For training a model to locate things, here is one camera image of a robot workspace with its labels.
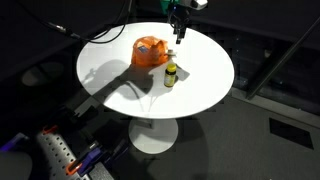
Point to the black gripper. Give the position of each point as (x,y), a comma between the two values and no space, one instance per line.
(179,16)

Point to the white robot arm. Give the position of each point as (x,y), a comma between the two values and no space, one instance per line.
(196,3)

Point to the orange plastic bag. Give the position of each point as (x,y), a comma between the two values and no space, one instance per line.
(150,50)

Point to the yellow cap pill bottle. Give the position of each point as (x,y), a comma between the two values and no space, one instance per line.
(170,76)

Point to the black diagonal pole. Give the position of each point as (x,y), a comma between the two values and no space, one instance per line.
(283,56)

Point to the dark round stool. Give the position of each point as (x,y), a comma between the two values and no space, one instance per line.
(41,73)

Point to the dark floor vent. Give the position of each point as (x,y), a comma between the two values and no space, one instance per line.
(290,132)

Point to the orange blue clamp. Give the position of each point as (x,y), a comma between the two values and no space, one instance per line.
(85,159)

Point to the grey perforated mounting board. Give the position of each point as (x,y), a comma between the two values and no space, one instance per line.
(58,155)

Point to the grey rounded object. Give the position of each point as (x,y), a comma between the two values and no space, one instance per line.
(14,165)

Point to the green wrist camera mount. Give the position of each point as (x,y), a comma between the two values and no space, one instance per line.
(165,5)

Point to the white table pedestal base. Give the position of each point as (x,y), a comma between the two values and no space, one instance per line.
(153,135)

